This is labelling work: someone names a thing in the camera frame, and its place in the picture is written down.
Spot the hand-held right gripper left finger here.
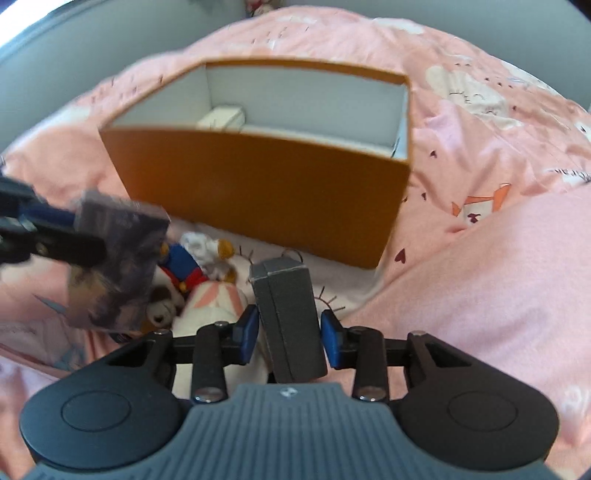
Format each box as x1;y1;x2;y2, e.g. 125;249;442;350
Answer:
107;305;260;403

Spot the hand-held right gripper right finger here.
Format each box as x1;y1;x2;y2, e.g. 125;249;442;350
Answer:
321;310;467;401

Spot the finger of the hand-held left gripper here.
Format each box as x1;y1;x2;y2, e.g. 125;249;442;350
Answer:
0;178;81;228
0;222;108;267

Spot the dark grey box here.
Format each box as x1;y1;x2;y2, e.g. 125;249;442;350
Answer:
248;258;328;384

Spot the purple picture printed box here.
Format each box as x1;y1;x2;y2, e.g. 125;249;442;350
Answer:
65;189;171;333

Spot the orange cardboard box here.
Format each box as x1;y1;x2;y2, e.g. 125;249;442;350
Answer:
99;59;413;271

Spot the pink cloud printed blanket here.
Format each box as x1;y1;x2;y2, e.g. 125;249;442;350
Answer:
0;4;591;480

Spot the small white box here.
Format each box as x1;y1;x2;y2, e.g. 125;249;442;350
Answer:
196;105;246;132

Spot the small patterned plush toy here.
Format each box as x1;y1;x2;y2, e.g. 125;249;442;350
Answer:
244;0;279;17

